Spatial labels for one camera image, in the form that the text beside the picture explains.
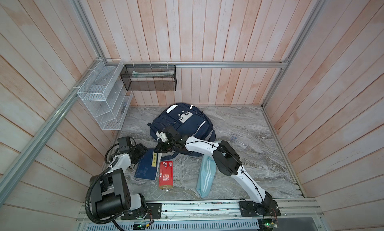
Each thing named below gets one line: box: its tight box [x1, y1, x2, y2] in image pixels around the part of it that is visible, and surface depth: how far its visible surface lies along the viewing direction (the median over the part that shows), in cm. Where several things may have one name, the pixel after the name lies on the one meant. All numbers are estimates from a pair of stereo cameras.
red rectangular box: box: [159, 160, 174, 189], surface depth 87 cm
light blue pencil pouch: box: [196, 155, 217, 199], surface depth 80 cm
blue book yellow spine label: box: [134, 148, 158, 181], surface depth 88 cm
